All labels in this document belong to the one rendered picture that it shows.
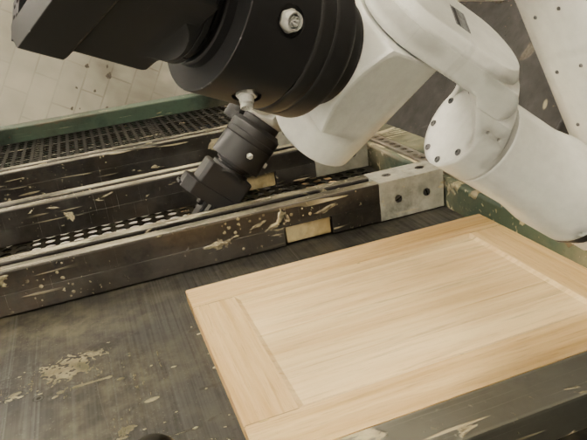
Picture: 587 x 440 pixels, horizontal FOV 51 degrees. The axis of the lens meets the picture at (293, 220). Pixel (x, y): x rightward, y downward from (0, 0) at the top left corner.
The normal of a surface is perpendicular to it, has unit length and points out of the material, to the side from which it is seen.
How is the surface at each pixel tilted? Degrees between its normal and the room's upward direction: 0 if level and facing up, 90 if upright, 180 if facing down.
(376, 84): 105
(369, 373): 59
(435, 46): 84
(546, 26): 46
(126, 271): 90
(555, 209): 75
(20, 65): 90
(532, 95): 0
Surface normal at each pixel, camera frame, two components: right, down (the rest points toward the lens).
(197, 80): -0.77, -0.11
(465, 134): -0.83, -0.40
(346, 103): 0.29, 0.81
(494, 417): -0.11, -0.92
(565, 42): -0.77, 0.50
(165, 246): 0.33, 0.31
